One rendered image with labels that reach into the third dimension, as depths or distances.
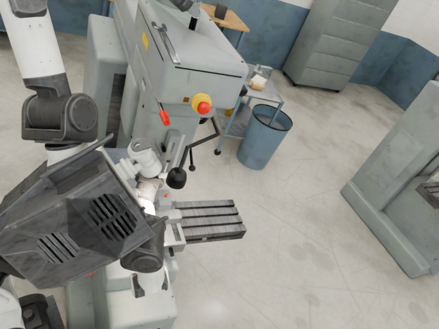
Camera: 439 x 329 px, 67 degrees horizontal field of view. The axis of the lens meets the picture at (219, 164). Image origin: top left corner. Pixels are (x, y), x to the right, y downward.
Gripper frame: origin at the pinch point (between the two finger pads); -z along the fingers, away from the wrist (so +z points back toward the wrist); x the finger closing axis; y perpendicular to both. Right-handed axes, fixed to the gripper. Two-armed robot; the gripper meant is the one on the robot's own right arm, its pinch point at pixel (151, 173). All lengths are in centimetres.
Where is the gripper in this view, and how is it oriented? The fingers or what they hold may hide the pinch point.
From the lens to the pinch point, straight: 148.6
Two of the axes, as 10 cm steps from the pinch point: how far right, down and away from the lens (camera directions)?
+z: -0.8, 6.1, -7.9
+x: -9.4, -3.0, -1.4
